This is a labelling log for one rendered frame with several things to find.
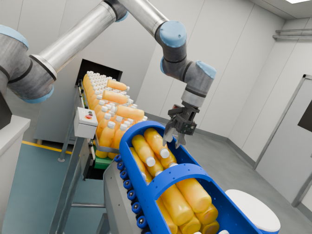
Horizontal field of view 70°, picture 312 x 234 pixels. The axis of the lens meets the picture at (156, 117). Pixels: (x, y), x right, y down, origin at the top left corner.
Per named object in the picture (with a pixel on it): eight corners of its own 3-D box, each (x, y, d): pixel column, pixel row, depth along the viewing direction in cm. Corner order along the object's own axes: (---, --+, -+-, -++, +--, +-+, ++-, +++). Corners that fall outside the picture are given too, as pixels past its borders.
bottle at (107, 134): (93, 152, 131) (102, 123, 126) (101, 150, 137) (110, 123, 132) (100, 158, 128) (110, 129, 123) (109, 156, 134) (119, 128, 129)
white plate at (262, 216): (241, 186, 129) (240, 188, 129) (214, 192, 111) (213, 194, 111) (289, 223, 110) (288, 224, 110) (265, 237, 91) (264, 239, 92)
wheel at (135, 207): (141, 200, 91) (144, 203, 92) (133, 200, 93) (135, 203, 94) (138, 211, 88) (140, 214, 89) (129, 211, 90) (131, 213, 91)
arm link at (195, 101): (180, 87, 92) (199, 93, 96) (176, 98, 93) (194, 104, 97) (191, 94, 84) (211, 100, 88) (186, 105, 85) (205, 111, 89)
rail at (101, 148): (98, 151, 125) (100, 146, 125) (98, 150, 126) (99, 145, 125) (159, 159, 143) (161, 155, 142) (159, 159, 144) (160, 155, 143)
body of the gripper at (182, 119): (176, 133, 88) (188, 106, 85) (168, 125, 95) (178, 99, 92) (192, 137, 91) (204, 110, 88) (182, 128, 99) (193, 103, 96)
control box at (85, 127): (74, 136, 120) (79, 119, 118) (73, 121, 138) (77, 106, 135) (93, 139, 125) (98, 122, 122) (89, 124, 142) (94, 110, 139)
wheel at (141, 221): (147, 214, 85) (150, 217, 86) (138, 214, 87) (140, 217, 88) (144, 226, 81) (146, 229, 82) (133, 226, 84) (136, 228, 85)
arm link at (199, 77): (199, 61, 93) (221, 69, 89) (187, 88, 96) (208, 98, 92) (192, 57, 84) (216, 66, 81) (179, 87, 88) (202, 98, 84)
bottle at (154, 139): (152, 141, 120) (166, 160, 104) (141, 137, 116) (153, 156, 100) (159, 130, 118) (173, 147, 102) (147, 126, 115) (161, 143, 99)
